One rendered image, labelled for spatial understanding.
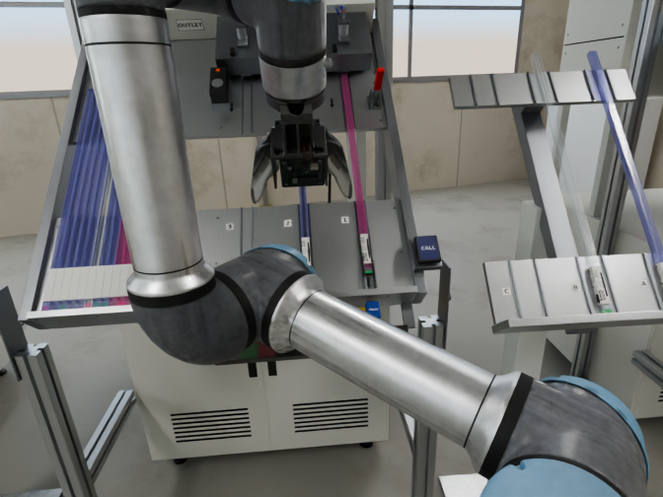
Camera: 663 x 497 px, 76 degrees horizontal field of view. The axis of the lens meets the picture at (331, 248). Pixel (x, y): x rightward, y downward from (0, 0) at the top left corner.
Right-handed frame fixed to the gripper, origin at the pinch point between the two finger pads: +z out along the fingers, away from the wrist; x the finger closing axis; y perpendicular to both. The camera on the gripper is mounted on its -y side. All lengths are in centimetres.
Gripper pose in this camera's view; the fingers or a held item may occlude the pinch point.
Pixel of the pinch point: (302, 197)
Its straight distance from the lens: 68.3
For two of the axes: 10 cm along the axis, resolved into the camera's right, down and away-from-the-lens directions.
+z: -0.1, 6.4, 7.7
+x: 10.0, -0.6, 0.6
